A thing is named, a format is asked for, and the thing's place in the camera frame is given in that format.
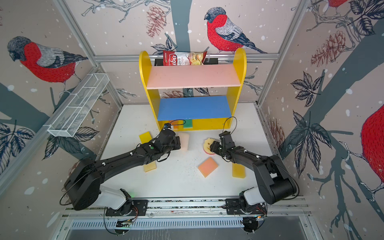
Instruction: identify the light pink sponge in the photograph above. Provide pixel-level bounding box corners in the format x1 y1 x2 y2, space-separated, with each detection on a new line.
178 132 190 152

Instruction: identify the smiley face sponge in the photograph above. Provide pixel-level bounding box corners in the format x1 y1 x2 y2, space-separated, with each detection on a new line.
203 138 215 155

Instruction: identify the orange scrub sponge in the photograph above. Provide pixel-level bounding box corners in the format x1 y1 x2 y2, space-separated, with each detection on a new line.
171 120 180 131

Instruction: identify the salmon orange sponge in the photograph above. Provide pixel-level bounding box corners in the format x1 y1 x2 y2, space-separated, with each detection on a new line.
198 158 219 178

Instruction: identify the green scrub sponge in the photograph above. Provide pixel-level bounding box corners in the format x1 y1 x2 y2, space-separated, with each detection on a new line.
183 120 193 129

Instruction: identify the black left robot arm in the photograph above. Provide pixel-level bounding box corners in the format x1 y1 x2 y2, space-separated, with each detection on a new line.
64 129 181 211

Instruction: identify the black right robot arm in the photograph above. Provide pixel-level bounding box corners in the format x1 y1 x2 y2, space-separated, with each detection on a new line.
209 131 300 207

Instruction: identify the yellow shelf with coloured boards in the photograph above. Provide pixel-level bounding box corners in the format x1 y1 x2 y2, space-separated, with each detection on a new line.
139 49 247 131

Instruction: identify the small yellow square sponge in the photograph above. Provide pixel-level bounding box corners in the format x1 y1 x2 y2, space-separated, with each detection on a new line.
139 132 153 144

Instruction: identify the yellow rectangular sponge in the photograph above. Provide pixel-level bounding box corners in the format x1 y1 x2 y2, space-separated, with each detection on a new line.
232 163 246 179

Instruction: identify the pale yellow sponge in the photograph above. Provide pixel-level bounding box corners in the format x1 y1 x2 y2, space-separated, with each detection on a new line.
143 162 157 173

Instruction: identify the red cassava chips bag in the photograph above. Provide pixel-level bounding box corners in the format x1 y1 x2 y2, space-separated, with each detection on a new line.
163 51 207 66

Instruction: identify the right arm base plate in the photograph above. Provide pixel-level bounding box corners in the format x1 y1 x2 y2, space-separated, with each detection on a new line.
224 198 267 216

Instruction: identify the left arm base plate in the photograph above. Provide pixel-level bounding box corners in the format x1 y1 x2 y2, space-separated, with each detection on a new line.
105 200 149 217

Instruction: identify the white wire mesh basket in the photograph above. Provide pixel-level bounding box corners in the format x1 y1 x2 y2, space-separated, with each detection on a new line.
48 73 110 137

